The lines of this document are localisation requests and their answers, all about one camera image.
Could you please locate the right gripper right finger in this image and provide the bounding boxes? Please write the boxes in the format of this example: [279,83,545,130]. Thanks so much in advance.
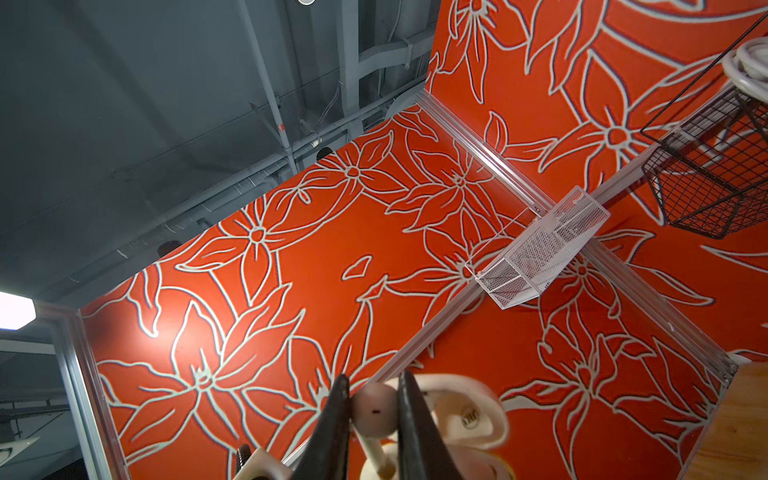
[397,371,462,480]

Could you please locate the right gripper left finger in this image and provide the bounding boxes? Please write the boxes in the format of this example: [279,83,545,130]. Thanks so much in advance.
[291,374,352,480]

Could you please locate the white earbud charging case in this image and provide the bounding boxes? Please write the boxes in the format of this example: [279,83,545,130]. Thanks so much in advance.
[359,374,516,479]

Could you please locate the ceiling light panel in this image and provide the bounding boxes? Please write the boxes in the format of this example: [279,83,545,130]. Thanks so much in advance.
[0,292,37,331]

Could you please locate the clear plastic wall bin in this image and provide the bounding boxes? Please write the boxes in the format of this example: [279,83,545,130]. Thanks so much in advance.
[464,187,610,310]

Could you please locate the black wire wall basket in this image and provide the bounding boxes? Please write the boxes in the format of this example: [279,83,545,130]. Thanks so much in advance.
[639,11,768,240]

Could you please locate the white cable in basket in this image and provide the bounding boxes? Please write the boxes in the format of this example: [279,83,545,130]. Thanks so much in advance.
[721,37,768,104]

